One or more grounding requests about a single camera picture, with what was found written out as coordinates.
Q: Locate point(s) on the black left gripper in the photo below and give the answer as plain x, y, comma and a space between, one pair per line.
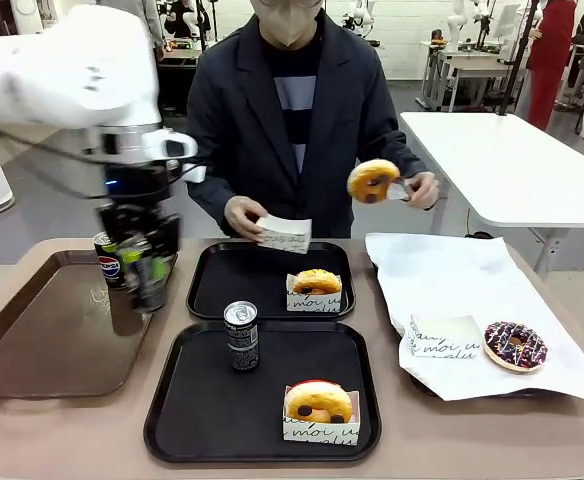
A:
137, 210

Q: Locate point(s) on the person's left forearm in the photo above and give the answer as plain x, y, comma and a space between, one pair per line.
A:
397, 150

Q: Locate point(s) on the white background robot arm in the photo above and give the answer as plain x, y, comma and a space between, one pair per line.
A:
359, 15
457, 25

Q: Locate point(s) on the person's right forearm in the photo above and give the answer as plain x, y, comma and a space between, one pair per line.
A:
207, 192

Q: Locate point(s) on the yellow glazed donut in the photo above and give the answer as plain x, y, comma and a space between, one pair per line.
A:
372, 181
317, 402
317, 282

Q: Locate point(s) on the white side table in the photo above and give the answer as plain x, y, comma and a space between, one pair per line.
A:
497, 165

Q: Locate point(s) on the person in dark blazer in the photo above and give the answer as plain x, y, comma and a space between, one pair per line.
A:
242, 125

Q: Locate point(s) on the black tripod pole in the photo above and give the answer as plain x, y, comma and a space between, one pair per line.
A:
517, 55

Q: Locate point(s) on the white paper sheet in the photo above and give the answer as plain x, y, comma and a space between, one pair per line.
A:
447, 275

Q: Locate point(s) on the black perforated tongs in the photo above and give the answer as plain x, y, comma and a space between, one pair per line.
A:
400, 191

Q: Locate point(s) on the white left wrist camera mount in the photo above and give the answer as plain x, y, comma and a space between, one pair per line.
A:
187, 150

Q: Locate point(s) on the person in red clothes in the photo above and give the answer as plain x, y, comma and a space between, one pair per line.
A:
547, 60

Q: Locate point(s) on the person's right hand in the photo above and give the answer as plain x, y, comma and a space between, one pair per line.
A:
242, 217

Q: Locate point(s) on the black can with white text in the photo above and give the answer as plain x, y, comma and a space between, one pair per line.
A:
242, 340

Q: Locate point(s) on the person in grey hoodie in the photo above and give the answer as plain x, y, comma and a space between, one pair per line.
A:
153, 25

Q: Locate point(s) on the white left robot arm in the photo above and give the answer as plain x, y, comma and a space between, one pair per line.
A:
72, 70

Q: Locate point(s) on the person's left hand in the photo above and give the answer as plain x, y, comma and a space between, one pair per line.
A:
424, 192

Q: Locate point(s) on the beige face mask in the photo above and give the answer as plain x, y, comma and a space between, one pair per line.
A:
287, 25

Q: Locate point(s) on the black plastic serving tray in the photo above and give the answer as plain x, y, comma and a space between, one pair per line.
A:
242, 280
207, 410

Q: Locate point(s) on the white printed paper donut box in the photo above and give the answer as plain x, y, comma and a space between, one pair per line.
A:
287, 235
442, 337

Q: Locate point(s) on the brown plastic serving tray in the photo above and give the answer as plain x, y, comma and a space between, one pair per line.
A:
47, 340

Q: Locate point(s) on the chocolate sprinkled donut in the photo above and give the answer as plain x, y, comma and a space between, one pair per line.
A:
516, 346

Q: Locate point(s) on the white background work table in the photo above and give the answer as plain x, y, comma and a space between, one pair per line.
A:
472, 65

